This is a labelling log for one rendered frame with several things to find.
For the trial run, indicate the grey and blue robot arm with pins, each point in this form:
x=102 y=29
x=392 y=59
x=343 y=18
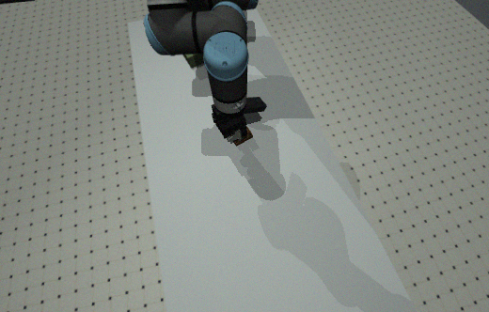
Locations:
x=172 y=29

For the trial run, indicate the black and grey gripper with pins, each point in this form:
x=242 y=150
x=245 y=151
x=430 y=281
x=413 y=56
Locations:
x=231 y=124

